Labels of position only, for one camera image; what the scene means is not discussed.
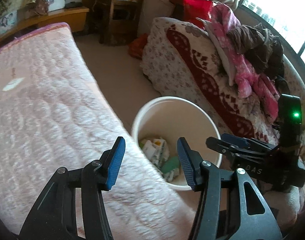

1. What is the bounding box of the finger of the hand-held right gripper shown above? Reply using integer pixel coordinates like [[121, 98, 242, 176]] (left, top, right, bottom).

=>
[[206, 137, 268, 157], [221, 133, 278, 151]]

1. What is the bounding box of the pink jacket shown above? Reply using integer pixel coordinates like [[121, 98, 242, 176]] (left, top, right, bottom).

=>
[[207, 4, 279, 123]]

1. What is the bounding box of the white bucket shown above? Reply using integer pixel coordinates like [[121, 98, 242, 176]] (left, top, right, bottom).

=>
[[131, 96, 223, 192]]

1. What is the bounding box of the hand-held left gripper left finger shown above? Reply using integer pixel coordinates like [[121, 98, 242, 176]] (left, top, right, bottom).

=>
[[19, 136, 126, 240]]

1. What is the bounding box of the red patterned blanket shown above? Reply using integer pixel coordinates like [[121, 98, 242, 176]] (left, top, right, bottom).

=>
[[166, 25, 258, 137]]

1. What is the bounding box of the brown garment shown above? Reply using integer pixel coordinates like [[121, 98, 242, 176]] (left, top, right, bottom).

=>
[[227, 22, 285, 80]]

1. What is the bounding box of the pink quilted bedspread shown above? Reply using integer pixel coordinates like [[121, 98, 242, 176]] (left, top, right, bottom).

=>
[[0, 22, 200, 240]]

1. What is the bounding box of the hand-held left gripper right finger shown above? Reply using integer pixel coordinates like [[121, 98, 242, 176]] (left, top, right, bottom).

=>
[[177, 137, 283, 240]]

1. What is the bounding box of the window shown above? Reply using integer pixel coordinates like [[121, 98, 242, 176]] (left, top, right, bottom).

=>
[[239, 0, 305, 63]]

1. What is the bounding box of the orange cloth on floor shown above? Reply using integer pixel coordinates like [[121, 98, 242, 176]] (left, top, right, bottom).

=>
[[129, 34, 149, 59]]

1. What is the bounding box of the wooden headboard cabinet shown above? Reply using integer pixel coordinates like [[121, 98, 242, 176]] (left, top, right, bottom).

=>
[[0, 6, 90, 48]]

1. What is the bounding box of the white green tissue pack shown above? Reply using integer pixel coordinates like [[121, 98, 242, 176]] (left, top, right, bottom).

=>
[[161, 155, 181, 183]]

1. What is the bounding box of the trash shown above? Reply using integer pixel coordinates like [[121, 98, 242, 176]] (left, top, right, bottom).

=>
[[143, 137, 170, 165]]

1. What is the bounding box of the floral covered sofa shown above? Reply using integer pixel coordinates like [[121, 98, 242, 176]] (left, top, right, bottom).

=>
[[140, 17, 305, 230]]

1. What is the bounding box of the dark wooden rack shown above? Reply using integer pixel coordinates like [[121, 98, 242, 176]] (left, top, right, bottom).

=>
[[96, 0, 149, 47]]

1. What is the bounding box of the red bag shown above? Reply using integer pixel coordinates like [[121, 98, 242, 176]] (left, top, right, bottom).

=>
[[182, 0, 214, 28]]

